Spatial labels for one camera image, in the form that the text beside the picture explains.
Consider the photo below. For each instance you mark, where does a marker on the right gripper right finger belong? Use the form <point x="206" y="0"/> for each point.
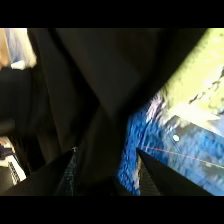
<point x="163" y="181"/>

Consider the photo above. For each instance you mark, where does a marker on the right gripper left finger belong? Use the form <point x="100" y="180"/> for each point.
<point x="50" y="180"/>

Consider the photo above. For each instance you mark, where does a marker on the black garment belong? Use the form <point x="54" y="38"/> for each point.
<point x="100" y="83"/>

